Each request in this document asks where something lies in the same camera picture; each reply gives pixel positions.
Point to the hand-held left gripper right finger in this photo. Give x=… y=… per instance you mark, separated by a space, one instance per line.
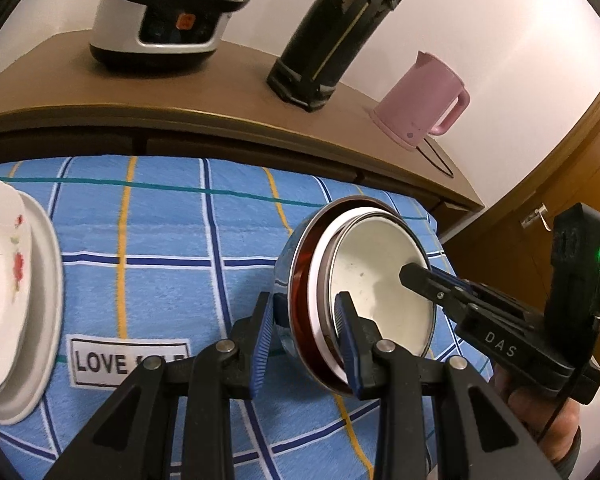
x=344 y=345

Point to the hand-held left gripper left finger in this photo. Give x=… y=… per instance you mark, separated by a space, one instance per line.
x=260 y=350

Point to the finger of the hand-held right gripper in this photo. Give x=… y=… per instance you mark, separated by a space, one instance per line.
x=462 y=284
x=417 y=277

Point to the white enamel cup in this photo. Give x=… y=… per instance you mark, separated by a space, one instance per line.
x=375 y=255

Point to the pink bowl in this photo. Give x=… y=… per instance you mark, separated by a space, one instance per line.
x=316 y=280

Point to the stainless steel bowl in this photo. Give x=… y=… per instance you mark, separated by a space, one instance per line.
x=290 y=270

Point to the grey round plate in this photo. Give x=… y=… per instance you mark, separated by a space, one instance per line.
x=45 y=310

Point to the white plate with red flowers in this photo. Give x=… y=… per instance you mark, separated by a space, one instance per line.
x=0 y=285

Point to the person's right hand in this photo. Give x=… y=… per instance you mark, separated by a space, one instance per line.
x=525 y=410

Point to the blue checked tablecloth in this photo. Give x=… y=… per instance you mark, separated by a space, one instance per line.
x=180 y=260

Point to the brown wooden door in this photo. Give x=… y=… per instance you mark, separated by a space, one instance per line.
x=530 y=160

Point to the pink electric kettle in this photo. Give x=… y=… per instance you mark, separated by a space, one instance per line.
x=415 y=100

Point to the black thermos flask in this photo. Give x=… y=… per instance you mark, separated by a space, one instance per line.
x=320 y=45

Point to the brown wooden cabinet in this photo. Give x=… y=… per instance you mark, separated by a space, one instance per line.
x=205 y=95

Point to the white and black rice cooker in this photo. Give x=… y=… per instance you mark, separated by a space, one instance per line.
x=125 y=20

